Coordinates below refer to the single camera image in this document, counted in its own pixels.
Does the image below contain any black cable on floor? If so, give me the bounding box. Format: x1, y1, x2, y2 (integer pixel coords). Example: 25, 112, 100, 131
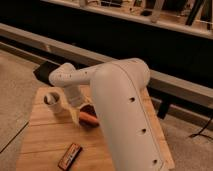
189, 109, 213, 139

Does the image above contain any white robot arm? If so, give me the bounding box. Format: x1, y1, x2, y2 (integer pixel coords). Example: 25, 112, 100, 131
48, 58, 168, 171

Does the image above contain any dark candy bar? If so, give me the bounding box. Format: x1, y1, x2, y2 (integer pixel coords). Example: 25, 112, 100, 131
58, 143, 82, 171

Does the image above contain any orange pepper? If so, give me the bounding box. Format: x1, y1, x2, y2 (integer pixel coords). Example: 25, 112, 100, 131
79, 112, 98, 124

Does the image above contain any long wooden shelf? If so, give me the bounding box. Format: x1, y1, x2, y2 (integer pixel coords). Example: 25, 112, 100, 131
42, 0, 213, 40

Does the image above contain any dark purple ceramic bowl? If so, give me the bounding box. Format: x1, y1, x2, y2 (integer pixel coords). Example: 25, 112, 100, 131
79, 105, 99, 127

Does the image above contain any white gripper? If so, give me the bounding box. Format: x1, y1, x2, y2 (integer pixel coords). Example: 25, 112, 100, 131
63, 85, 92, 125

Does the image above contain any white paper cup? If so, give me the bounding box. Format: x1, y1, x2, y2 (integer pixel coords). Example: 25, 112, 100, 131
44, 92, 63, 114

